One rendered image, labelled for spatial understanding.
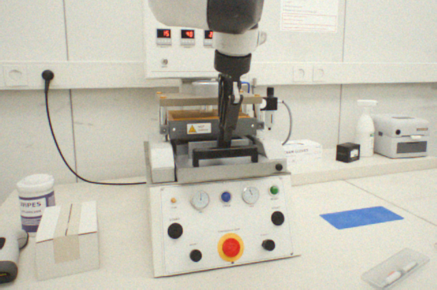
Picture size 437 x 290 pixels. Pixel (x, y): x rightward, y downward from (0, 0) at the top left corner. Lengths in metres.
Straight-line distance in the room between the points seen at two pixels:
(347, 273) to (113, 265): 0.51
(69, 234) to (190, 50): 0.61
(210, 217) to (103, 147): 0.73
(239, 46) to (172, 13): 0.14
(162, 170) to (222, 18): 0.39
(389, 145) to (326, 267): 0.88
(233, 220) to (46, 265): 0.40
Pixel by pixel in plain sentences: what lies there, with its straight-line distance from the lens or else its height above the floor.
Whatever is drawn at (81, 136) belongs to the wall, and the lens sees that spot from 1.41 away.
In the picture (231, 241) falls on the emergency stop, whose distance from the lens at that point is 0.79.
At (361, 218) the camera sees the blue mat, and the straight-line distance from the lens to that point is 1.10.
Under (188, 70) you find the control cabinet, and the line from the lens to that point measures 1.08.
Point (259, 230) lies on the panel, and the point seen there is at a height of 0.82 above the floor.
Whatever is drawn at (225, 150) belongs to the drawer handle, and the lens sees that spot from 0.76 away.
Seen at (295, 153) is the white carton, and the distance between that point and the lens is 1.40.
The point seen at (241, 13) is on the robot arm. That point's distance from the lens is 0.53.
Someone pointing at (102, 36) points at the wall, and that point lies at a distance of 1.39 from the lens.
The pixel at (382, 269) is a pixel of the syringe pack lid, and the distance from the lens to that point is 0.83.
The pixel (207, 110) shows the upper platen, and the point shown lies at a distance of 0.94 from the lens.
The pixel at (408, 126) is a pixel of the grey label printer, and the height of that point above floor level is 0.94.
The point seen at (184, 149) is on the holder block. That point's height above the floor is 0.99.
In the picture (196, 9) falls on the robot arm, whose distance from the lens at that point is 0.55.
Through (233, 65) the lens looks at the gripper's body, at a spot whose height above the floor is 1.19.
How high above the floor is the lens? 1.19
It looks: 9 degrees down
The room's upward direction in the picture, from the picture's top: straight up
